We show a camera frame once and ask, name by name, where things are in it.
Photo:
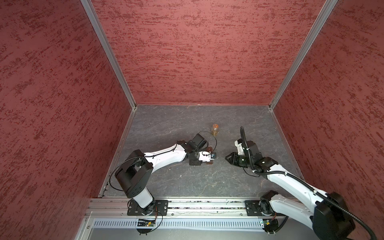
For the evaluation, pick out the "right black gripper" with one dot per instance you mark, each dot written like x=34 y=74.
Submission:
x=232 y=159

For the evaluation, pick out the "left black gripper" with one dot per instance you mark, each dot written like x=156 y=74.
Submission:
x=195 y=163

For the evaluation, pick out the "brown pill organizer strip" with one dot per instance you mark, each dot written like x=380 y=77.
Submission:
x=209 y=155

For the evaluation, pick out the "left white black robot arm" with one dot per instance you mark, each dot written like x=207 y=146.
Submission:
x=134 y=173

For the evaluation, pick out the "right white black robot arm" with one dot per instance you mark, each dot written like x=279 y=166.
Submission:
x=325 y=214

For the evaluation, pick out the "amber glass pill jar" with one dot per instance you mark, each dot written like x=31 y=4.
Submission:
x=215 y=129

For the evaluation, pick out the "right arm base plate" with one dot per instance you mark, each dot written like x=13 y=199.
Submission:
x=253 y=209

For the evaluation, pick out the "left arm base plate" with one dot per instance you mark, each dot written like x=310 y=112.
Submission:
x=157 y=207

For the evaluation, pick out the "white slotted cable duct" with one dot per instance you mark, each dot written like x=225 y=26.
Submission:
x=250 y=225

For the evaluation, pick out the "aluminium front rail frame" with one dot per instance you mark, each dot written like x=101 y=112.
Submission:
x=211 y=208

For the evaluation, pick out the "left aluminium corner post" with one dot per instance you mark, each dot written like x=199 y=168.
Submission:
x=96 y=24

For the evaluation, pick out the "aluminium corner post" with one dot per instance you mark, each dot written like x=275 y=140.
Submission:
x=317 y=26
x=96 y=24

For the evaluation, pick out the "right aluminium corner post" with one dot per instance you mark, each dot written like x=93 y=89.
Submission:
x=317 y=26

